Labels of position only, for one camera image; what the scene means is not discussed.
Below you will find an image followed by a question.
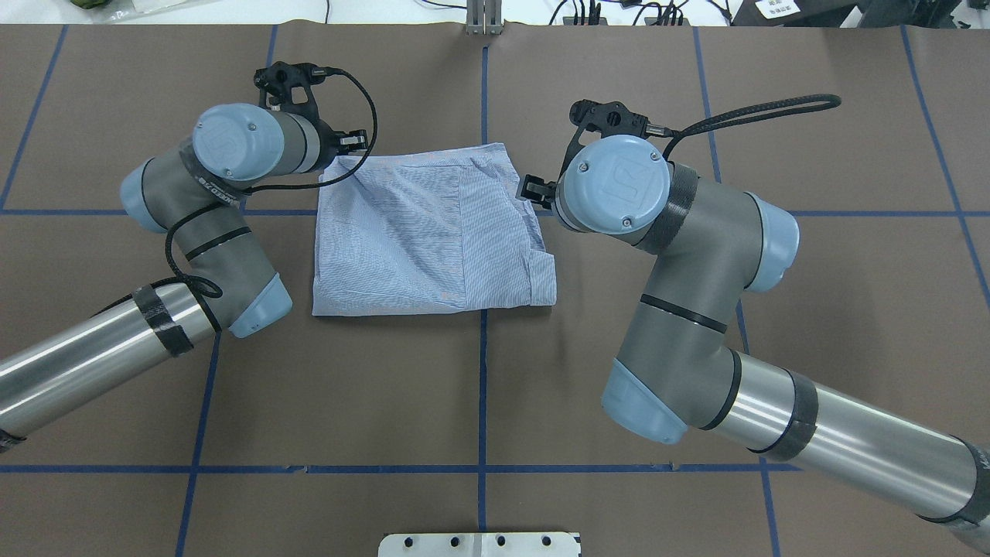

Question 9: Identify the light blue striped shirt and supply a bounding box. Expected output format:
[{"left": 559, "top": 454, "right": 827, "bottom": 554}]
[{"left": 312, "top": 142, "right": 558, "bottom": 316}]

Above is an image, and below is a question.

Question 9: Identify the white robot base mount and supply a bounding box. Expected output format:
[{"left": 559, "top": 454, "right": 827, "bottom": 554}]
[{"left": 377, "top": 531, "right": 582, "bottom": 556}]

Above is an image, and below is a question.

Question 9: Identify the black box with label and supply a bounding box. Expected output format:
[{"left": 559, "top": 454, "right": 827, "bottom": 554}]
[{"left": 729, "top": 1, "right": 859, "bottom": 28}]

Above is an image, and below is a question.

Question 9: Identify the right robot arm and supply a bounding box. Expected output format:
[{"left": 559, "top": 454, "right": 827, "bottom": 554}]
[{"left": 517, "top": 135, "right": 988, "bottom": 554}]

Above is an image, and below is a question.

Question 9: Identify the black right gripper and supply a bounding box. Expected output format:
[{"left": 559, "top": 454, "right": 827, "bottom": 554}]
[{"left": 517, "top": 174, "right": 558, "bottom": 210}]

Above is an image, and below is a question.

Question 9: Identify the aluminium profile post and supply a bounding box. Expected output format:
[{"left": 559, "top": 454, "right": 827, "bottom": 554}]
[{"left": 466, "top": 0, "right": 504, "bottom": 36}]

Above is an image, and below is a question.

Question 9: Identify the green folded cloth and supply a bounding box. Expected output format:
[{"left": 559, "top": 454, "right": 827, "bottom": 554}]
[{"left": 70, "top": 0, "right": 114, "bottom": 10}]

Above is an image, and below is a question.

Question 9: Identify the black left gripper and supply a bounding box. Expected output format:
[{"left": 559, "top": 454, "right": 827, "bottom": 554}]
[{"left": 317, "top": 124, "right": 368, "bottom": 163}]

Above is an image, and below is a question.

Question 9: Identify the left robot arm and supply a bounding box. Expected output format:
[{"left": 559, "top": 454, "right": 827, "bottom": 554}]
[{"left": 2, "top": 103, "right": 379, "bottom": 452}]

